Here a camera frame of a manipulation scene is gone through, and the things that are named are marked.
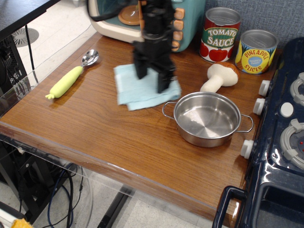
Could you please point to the stainless steel pot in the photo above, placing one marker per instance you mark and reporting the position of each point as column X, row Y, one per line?
column 207, row 119

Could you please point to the yellow sponge corner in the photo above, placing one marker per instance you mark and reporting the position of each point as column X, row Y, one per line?
column 21, row 223

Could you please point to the plush mushroom toy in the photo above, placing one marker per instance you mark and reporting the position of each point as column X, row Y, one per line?
column 220, row 74

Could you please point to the black metal frame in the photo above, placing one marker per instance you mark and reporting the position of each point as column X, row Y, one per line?
column 14, row 84

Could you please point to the white stove knob middle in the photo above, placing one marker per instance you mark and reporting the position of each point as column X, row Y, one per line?
column 259, row 105

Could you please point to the spoon with green handle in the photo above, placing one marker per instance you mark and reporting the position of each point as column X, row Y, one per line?
column 63, row 85

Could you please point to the white stove knob bottom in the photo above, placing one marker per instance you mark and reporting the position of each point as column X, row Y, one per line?
column 246, row 148

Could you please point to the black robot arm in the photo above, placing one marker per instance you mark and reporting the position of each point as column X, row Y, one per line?
column 157, row 16

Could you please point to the round floor vent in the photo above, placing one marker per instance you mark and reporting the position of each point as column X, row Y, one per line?
column 22, row 36

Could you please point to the dark blue toy stove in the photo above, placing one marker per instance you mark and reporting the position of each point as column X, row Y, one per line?
column 273, row 196

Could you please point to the white stove knob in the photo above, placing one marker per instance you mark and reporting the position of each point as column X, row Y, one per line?
column 259, row 105
column 246, row 148
column 264, row 88

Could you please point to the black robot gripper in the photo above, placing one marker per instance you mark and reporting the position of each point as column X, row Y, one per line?
column 155, row 53

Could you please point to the pineapple slices can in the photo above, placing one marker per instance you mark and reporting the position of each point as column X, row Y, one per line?
column 256, row 50

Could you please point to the toy microwave teal and cream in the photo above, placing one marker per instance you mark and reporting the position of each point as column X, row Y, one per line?
column 125, row 26

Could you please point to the tomato sauce can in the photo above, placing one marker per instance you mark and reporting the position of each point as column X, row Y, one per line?
column 219, row 34

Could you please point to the light blue napkin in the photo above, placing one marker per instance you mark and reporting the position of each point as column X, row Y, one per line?
column 143, row 93

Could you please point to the white stove knob top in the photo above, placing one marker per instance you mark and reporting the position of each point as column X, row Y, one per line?
column 264, row 88

